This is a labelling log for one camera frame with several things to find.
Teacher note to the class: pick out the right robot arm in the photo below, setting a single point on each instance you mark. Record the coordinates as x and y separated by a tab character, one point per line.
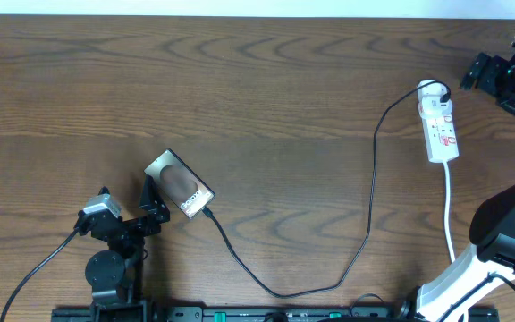
489	259

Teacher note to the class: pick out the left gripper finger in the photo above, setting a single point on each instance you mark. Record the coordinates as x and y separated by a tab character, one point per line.
103	190
151	202

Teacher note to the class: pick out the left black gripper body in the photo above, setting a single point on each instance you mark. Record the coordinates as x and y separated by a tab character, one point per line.
139	230

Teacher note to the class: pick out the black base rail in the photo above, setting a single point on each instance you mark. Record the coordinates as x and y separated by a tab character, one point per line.
198	314

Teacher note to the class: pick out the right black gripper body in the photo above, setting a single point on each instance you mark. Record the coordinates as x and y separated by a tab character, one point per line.
510	85

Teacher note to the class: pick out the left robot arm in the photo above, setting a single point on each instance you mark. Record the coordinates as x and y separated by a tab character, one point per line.
116	274

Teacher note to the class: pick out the white power strip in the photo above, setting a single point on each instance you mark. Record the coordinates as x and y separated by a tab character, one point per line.
435	110

